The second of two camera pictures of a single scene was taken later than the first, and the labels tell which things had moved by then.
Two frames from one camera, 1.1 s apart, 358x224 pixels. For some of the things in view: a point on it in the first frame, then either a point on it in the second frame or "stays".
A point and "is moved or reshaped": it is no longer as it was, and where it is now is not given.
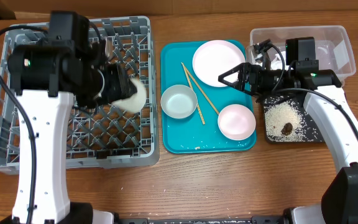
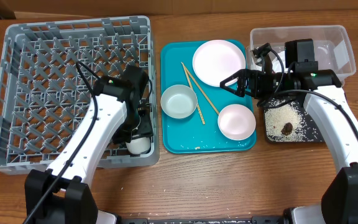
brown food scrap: (287, 129) stays
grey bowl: (178, 101) stays
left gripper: (118, 84) to (146, 128)
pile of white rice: (277, 113) stays
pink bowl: (236, 122) stays
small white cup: (135, 102) is moved or reshaped
